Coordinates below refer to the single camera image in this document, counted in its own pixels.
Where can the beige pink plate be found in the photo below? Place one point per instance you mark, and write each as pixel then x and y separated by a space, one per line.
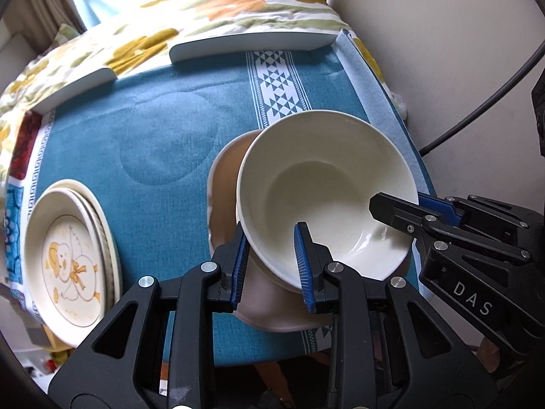
pixel 221 187

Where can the white board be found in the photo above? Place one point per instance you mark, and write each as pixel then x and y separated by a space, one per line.
pixel 255 44

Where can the cream plate with duck print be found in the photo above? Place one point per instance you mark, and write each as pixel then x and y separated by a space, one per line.
pixel 64 264

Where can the floral blanket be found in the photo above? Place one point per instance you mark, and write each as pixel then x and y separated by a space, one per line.
pixel 213 12

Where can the grey cushion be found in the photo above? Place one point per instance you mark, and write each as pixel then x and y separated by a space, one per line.
pixel 21 51

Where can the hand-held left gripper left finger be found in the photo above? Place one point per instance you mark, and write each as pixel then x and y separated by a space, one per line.
pixel 240 264

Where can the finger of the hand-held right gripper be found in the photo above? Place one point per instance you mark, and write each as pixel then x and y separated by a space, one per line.
pixel 443 208
pixel 396 213

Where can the beige curtain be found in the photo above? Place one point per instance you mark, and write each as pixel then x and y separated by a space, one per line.
pixel 47 0

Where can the large white plate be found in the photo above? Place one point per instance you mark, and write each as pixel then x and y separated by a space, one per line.
pixel 119 272
pixel 111 264

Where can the green patterned pillow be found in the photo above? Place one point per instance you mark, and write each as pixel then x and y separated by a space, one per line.
pixel 66 34

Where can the plain white bowl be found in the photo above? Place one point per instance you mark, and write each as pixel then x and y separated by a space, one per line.
pixel 319 170

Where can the teal patterned tablecloth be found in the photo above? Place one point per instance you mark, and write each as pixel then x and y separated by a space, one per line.
pixel 170 115

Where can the cream bowl with printed side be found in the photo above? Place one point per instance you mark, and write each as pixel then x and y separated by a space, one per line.
pixel 264 266

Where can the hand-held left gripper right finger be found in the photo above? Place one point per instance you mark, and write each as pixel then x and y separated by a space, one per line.
pixel 303 264

